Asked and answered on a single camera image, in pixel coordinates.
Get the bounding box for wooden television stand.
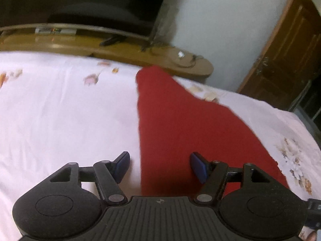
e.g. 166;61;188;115
0;31;214;84

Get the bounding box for black flat screen television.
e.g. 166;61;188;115
0;0;174;42

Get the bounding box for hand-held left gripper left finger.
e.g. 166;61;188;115
38;152;131;205

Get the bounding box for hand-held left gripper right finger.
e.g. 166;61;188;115
190;152;287;204

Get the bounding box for red garment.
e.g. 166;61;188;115
135;65;291;199

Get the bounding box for floral white bed sheet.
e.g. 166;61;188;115
0;51;321;241

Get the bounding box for black television foot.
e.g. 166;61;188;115
100;36;126;47

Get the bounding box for brown wooden door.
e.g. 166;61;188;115
237;0;321;111

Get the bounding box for metal door latch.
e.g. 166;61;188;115
256;56;269;75

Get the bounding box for black cable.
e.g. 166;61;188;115
142;44;204;69

